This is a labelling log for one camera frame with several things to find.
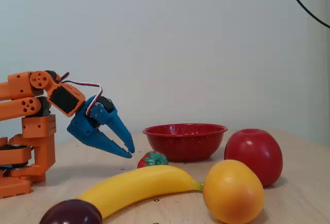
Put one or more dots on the red toy apple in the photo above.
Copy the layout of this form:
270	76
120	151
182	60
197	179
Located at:
254	154

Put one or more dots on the red speckled enamel bowl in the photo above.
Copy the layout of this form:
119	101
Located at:
185	146

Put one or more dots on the red toy strawberry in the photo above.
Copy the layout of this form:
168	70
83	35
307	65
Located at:
152	159

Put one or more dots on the dark purple toy plum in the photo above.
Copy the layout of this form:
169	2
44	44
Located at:
72	213

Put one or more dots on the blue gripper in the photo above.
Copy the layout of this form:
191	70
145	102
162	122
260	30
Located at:
83	125

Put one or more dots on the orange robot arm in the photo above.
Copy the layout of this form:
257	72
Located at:
38	136

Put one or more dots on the yellow toy banana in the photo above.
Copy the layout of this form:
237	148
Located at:
134	185

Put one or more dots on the yellow orange toy peach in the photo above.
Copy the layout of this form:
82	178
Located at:
232	193

